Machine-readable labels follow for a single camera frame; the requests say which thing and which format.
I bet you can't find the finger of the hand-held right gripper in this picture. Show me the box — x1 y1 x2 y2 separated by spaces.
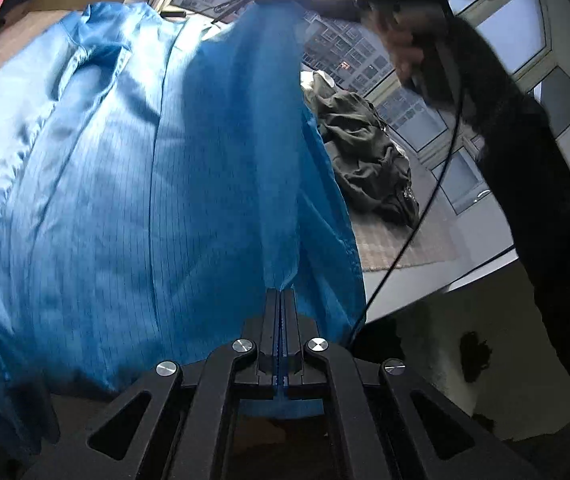
295 0 366 20

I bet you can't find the person's right hand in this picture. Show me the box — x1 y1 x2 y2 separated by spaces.
386 14 432 87

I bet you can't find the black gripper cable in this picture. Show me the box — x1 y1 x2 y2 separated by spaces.
347 75 466 348

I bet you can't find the blue zip coat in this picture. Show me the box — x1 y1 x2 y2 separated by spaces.
0 0 368 461

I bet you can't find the dark olive garment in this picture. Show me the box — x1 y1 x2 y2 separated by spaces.
310 72 420 226

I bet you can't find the white garment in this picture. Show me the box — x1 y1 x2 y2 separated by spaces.
301 71 336 93

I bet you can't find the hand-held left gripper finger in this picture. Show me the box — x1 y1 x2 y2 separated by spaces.
22 287 280 480
281 287 540 480

